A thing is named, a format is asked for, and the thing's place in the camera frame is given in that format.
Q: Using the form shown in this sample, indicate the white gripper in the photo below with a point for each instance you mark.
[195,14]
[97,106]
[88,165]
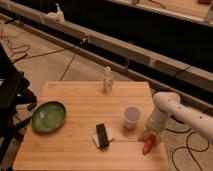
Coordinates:
[155,123]

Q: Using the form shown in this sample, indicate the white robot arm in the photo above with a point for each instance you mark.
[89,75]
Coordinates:
[169,103]

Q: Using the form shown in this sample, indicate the green ceramic bowl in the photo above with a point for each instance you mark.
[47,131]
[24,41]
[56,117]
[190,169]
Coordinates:
[48,117]

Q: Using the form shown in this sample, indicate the white paper cup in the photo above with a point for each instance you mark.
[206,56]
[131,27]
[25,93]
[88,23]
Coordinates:
[131,117]

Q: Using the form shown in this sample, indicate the black rectangular block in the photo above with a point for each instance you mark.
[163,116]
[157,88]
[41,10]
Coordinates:
[101,131]

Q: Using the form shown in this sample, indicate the white small bottle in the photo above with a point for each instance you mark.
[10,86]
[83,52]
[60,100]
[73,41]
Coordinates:
[107,80]

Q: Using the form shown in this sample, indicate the black chair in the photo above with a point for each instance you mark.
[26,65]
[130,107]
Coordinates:
[13,91]

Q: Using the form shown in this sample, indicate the metal rail frame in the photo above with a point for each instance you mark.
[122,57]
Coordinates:
[167,51]

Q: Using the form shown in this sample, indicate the white object on rail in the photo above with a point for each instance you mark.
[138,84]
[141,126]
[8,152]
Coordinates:
[58,15]

